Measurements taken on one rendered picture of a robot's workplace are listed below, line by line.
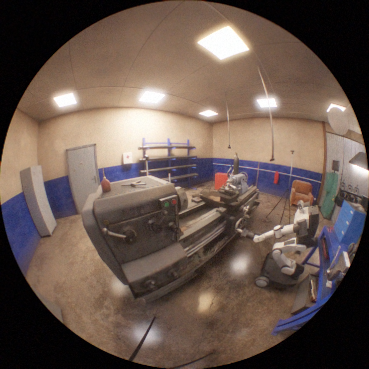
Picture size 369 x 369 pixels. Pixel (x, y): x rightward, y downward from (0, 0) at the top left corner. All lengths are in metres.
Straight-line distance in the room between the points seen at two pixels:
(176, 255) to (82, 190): 3.61
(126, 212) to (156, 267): 0.47
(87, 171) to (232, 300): 4.38
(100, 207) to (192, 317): 1.42
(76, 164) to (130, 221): 3.49
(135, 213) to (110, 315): 1.47
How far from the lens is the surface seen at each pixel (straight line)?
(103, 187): 0.75
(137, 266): 0.89
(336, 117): 3.95
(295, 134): 5.32
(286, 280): 1.88
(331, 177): 4.77
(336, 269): 1.09
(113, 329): 1.74
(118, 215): 0.65
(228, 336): 1.60
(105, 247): 0.78
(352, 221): 1.72
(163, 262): 0.90
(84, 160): 3.91
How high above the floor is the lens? 1.53
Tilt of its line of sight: 16 degrees down
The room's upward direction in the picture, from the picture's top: 1 degrees counter-clockwise
